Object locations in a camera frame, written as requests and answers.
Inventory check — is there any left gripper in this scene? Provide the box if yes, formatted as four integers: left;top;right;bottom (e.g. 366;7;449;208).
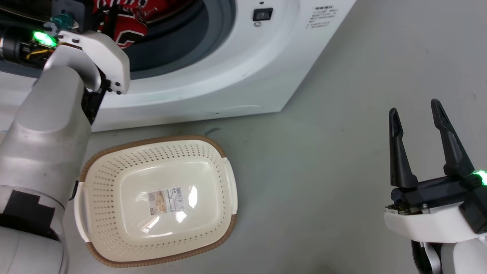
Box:
0;0;94;70

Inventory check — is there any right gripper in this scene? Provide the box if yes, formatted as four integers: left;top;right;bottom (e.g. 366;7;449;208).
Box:
384;99;487;244

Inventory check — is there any red black printed garment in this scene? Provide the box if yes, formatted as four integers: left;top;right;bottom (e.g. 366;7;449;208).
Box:
93;0;195;49

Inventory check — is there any white front-load washing machine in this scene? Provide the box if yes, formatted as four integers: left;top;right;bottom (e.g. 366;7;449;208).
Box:
0;0;357;132

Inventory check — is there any cream perforated laundry basket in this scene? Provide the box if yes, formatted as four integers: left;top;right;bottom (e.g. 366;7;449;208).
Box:
73;135;239;268

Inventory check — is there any paper label in basket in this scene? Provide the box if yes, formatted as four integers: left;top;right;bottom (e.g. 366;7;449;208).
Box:
148;187;184;216

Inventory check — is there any printed text sticker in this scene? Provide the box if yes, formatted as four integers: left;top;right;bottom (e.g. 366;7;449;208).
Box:
306;5;339;31

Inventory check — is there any grey rubber door gasket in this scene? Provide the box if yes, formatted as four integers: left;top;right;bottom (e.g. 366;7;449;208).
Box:
124;0;237;80

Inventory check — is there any black door latch socket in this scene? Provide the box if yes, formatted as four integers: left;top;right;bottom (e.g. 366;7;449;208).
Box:
253;8;274;22

